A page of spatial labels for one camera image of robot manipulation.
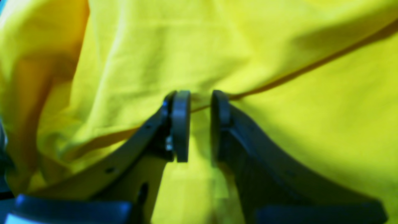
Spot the yellow orange t-shirt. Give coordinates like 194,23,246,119
1,0,397,224

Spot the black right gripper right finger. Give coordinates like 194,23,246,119
211,90,388,224

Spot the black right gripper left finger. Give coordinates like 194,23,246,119
6,91,190,224

